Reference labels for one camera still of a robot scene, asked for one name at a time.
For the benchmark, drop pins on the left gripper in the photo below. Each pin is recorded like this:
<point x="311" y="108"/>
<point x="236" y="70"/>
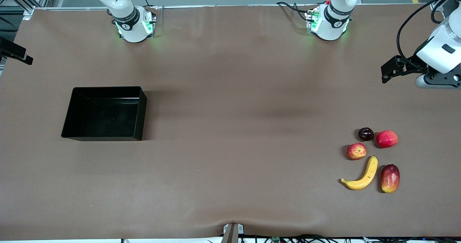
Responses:
<point x="411" y="64"/>

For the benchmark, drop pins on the red yellow apple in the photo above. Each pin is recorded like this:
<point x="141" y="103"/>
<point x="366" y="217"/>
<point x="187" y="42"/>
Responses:
<point x="356" y="151"/>

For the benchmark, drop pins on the yellow banana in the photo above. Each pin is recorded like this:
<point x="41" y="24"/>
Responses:
<point x="369" y="172"/>

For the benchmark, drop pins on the black rectangular plastic box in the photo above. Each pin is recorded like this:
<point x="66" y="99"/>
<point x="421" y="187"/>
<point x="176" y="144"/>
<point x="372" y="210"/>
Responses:
<point x="104" y="117"/>

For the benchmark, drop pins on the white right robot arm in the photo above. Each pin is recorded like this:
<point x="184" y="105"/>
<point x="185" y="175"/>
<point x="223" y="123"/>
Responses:
<point x="131" y="28"/>

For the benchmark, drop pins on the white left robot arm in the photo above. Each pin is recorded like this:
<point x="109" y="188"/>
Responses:
<point x="329" y="23"/>

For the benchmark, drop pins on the pink red peach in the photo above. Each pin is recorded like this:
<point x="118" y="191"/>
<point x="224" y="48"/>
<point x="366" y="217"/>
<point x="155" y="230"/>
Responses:
<point x="387" y="139"/>

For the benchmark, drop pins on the dark purple plum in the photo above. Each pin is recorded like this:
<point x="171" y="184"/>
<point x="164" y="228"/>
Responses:
<point x="366" y="134"/>

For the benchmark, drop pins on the aluminium corner profile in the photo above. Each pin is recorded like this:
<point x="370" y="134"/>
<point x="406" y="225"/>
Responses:
<point x="437" y="4"/>

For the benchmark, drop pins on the red yellow mango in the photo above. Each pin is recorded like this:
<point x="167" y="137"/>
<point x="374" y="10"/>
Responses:
<point x="390" y="178"/>

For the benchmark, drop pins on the brown table cover mat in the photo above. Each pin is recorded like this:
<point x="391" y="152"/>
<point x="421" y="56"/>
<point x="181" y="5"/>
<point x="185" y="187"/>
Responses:
<point x="230" y="73"/>

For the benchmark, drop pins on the small green circuit board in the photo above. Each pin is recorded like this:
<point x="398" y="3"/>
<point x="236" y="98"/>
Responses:
<point x="276" y="239"/>

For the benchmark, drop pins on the aluminium frame profile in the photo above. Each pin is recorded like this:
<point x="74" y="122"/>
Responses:
<point x="21" y="0"/>

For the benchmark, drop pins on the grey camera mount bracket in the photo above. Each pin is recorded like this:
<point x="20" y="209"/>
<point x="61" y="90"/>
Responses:
<point x="232" y="233"/>

